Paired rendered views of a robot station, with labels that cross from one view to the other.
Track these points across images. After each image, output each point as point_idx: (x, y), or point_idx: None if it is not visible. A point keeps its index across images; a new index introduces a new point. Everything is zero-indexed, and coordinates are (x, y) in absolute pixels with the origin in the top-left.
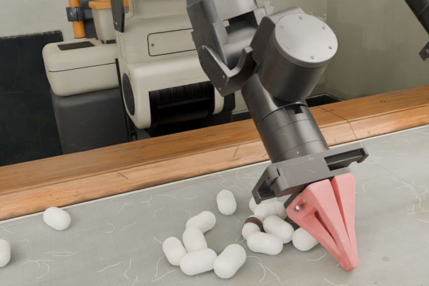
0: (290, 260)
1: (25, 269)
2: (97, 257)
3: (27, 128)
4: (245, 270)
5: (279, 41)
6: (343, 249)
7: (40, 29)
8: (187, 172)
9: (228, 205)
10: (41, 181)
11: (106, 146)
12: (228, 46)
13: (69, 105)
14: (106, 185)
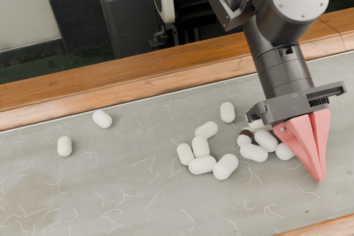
0: (272, 167)
1: (82, 159)
2: (131, 153)
3: (82, 9)
4: (237, 173)
5: (274, 0)
6: (314, 167)
7: None
8: (199, 80)
9: (228, 116)
10: (89, 87)
11: (137, 55)
12: None
13: (111, 0)
14: (137, 90)
